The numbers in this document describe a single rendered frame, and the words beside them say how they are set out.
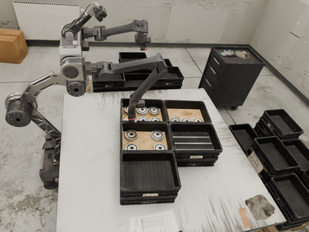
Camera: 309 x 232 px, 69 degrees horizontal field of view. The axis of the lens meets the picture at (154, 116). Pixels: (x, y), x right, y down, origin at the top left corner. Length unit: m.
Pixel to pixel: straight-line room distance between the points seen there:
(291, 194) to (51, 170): 2.37
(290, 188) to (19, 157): 2.90
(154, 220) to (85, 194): 0.52
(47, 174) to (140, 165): 1.06
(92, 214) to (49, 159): 1.03
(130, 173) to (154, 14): 3.61
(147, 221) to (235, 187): 0.76
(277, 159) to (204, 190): 1.10
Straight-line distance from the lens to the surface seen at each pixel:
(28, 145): 3.04
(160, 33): 4.94
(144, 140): 1.86
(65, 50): 1.52
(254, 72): 3.42
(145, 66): 1.47
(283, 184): 2.71
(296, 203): 2.66
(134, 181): 1.64
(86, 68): 1.44
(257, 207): 1.98
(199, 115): 2.20
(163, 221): 1.69
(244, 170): 2.13
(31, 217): 2.55
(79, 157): 1.92
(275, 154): 2.75
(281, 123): 3.20
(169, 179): 1.69
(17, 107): 2.02
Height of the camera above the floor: 2.26
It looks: 44 degrees down
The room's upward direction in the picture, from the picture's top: 11 degrees clockwise
